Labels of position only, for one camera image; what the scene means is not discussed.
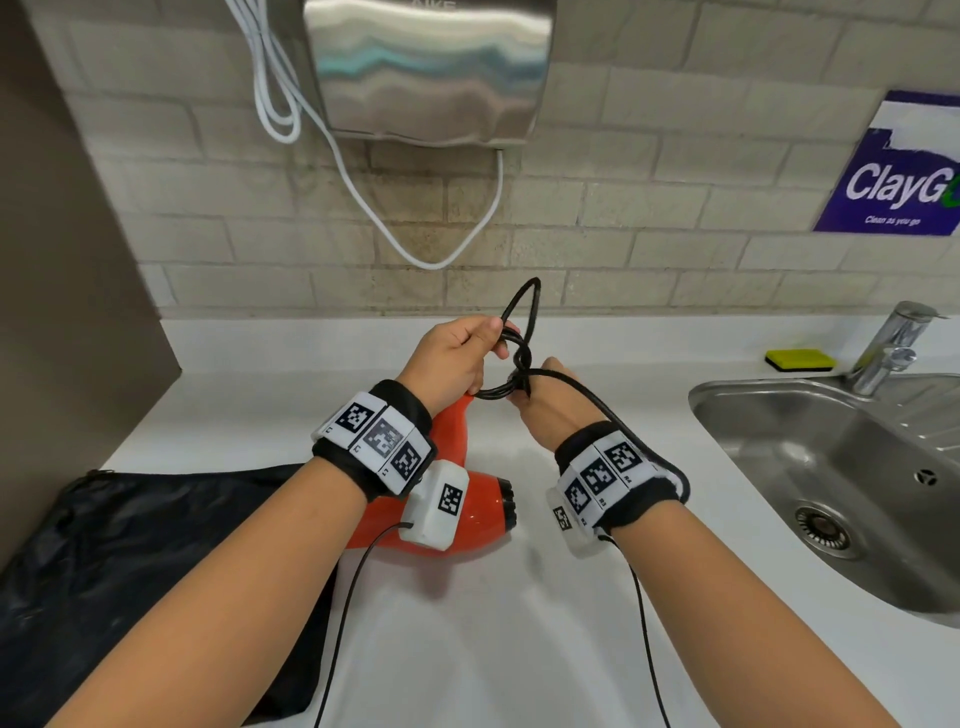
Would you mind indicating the person's right hand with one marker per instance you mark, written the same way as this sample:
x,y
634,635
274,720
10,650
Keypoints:
x,y
559,409

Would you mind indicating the person's left hand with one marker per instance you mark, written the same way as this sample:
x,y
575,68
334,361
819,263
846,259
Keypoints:
x,y
450,360

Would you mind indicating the orange hair dryer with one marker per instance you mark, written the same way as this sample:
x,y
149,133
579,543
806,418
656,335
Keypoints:
x,y
487,510

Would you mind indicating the black drawstring bag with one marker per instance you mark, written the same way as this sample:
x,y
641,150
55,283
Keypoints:
x,y
112,555

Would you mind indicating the person's right forearm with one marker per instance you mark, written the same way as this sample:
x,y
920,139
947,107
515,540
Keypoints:
x,y
750,637

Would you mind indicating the person's left forearm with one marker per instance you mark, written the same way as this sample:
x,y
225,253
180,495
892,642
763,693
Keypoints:
x,y
210,607

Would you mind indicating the right wristband with square markers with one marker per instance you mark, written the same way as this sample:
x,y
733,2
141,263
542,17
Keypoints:
x,y
607,476

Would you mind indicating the wristband with square markers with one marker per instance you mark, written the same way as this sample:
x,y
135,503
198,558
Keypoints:
x,y
375,439
607,476

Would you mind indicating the left wristband with square markers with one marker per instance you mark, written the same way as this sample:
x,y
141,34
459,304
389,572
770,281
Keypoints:
x,y
375,439

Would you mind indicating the yellow sponge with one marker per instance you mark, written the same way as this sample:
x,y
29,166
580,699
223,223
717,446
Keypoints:
x,y
799,358

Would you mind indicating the stainless steel sink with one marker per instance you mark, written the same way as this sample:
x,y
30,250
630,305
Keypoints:
x,y
825,457

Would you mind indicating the chrome faucet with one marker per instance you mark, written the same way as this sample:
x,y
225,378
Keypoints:
x,y
892,345

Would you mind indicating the brown side panel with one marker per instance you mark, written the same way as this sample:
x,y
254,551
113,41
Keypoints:
x,y
67,300

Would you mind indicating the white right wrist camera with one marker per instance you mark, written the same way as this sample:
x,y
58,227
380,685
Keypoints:
x,y
566,525

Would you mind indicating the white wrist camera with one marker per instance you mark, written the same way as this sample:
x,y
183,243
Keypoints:
x,y
566,525
439,502

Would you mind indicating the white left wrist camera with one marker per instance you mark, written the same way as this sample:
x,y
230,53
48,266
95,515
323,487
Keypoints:
x,y
439,502

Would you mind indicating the steel wall hand dryer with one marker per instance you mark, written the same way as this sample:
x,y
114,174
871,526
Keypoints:
x,y
427,75

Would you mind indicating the purple wall poster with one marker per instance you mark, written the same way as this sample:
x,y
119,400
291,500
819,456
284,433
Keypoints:
x,y
877,187

